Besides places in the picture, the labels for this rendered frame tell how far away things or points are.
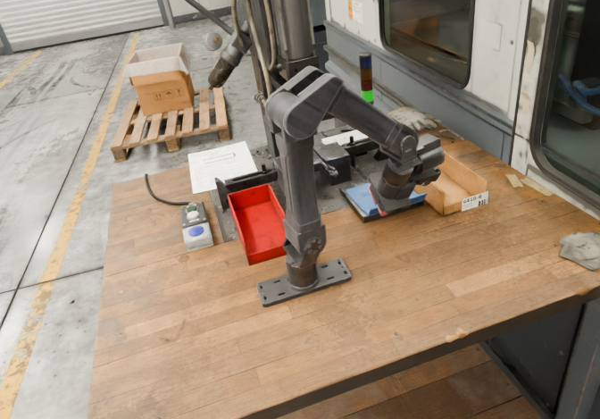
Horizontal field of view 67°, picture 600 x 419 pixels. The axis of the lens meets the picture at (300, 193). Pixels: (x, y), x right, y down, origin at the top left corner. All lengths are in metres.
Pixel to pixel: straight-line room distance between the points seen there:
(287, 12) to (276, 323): 0.70
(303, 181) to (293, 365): 0.33
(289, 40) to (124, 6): 9.32
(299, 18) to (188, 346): 0.76
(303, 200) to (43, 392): 1.75
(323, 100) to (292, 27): 0.40
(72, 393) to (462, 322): 1.76
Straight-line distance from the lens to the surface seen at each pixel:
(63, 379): 2.36
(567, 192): 1.32
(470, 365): 1.72
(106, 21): 10.48
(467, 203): 1.19
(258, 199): 1.26
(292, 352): 0.87
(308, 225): 0.87
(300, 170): 0.81
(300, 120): 0.75
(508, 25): 1.48
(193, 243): 1.15
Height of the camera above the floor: 1.57
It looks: 31 degrees down
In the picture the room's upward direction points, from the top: 9 degrees counter-clockwise
